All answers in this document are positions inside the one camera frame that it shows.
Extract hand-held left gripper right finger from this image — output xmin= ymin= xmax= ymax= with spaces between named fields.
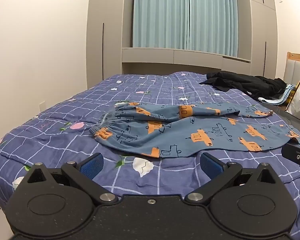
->
xmin=184 ymin=153 xmax=280 ymax=204

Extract light blue folded towel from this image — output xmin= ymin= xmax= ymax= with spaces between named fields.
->
xmin=257 ymin=84 xmax=297 ymax=106

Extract padded wooden headboard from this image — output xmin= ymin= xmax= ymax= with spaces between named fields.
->
xmin=284 ymin=51 xmax=300 ymax=86

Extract light blue curtain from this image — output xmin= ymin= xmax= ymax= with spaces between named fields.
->
xmin=132 ymin=0 xmax=190 ymax=50
xmin=188 ymin=0 xmax=240 ymax=57

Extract black garment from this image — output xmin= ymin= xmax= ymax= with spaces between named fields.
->
xmin=199 ymin=71 xmax=288 ymax=100

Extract blue patterned pants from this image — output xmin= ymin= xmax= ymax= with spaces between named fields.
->
xmin=89 ymin=101 xmax=300 ymax=158

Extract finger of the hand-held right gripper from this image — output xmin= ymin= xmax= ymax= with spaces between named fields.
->
xmin=281 ymin=144 xmax=300 ymax=177

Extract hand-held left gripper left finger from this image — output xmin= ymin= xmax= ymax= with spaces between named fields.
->
xmin=22 ymin=152 xmax=119 ymax=205

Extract purple checked floral quilt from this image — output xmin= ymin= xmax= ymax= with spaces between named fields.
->
xmin=0 ymin=72 xmax=300 ymax=240

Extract grey mattress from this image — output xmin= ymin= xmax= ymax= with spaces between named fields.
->
xmin=261 ymin=101 xmax=300 ymax=144

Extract beige built-in wardrobe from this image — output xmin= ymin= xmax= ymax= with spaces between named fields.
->
xmin=86 ymin=0 xmax=278 ymax=90

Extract yellow packet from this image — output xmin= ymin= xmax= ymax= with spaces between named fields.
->
xmin=286 ymin=87 xmax=297 ymax=106

